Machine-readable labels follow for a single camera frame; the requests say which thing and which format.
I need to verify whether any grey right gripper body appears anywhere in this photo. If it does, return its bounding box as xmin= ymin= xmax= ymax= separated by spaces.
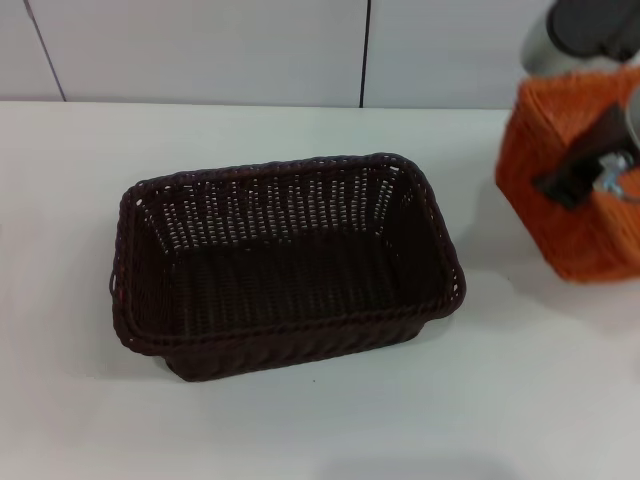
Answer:
xmin=594 ymin=87 xmax=640 ymax=202

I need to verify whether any orange woven basket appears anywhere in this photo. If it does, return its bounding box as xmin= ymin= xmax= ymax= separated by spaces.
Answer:
xmin=494 ymin=65 xmax=640 ymax=284

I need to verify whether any dark brown woven basket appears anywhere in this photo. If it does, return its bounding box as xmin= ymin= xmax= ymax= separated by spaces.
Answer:
xmin=105 ymin=151 xmax=468 ymax=384

